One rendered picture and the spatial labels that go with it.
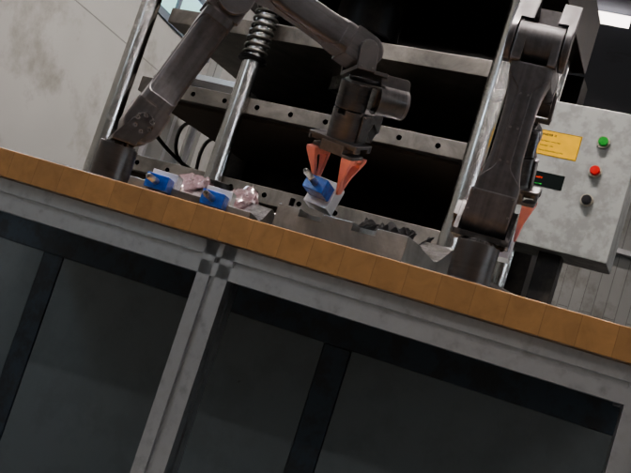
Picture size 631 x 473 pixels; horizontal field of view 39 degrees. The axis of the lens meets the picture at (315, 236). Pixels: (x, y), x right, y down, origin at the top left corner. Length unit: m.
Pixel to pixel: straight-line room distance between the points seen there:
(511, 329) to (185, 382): 0.42
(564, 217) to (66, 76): 3.15
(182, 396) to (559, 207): 1.45
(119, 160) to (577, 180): 1.35
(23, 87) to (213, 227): 3.53
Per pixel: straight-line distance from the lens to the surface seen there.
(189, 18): 2.96
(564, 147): 2.46
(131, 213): 1.22
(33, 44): 4.65
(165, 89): 1.48
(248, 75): 2.69
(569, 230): 2.40
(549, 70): 1.33
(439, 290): 1.08
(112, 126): 2.86
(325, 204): 1.62
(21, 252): 1.91
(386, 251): 1.55
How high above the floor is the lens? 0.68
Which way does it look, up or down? 6 degrees up
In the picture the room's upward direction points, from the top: 18 degrees clockwise
